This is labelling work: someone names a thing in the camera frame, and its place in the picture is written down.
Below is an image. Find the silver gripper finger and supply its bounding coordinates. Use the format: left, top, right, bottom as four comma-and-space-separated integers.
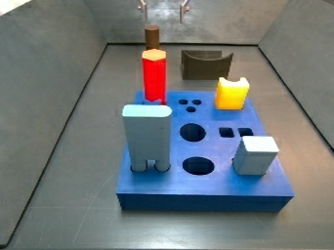
138, 0, 146, 21
178, 0, 190, 23

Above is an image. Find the brown round cylinder peg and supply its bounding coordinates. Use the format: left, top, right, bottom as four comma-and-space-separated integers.
144, 25, 158, 50

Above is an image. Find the blue peg board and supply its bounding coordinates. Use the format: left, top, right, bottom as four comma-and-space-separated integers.
116, 91, 295, 212

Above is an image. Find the red hexagonal peg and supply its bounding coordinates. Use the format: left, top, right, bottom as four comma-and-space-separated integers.
141, 49, 166, 104

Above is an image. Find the black curved holder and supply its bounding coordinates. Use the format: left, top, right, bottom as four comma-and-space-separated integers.
181, 50, 233, 80

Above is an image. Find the yellow notched block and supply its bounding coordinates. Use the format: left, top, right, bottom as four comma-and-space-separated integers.
214, 77, 249, 110

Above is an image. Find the tall light blue peg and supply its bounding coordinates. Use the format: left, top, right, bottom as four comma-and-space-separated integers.
121, 104, 172, 172

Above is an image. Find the short light blue block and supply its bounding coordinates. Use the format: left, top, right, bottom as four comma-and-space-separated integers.
232, 136, 279, 176

